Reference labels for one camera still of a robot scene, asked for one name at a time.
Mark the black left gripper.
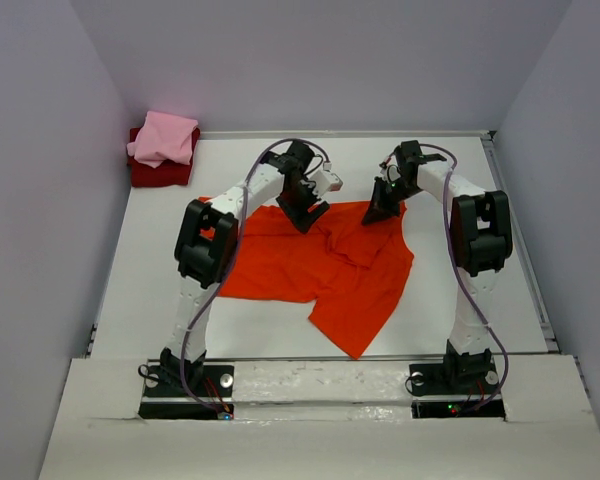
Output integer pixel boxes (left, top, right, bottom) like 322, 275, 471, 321
275, 176, 328, 236

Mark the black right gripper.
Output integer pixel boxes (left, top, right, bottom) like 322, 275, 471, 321
361, 176, 422, 226

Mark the orange t shirt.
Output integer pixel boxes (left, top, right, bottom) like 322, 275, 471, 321
220, 201, 414, 359

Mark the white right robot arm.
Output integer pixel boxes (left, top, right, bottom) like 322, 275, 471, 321
362, 140, 513, 399

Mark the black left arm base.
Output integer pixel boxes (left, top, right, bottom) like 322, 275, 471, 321
137, 363, 235, 421

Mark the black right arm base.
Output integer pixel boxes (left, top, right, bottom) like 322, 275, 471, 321
405, 363, 506, 419

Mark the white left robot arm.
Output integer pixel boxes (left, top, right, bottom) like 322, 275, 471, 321
158, 138, 342, 401

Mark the dark red folded t shirt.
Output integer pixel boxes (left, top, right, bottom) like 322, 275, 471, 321
127, 128, 200, 188

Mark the pink folded t shirt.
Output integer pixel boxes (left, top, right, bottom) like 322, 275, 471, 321
126, 111, 199, 168

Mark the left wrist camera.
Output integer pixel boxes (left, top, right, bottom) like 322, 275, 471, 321
308, 169, 343, 197

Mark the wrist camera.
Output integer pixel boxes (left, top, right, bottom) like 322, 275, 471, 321
380, 157, 401, 185
308, 169, 343, 197

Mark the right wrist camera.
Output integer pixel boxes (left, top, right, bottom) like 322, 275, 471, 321
380, 157, 401, 185

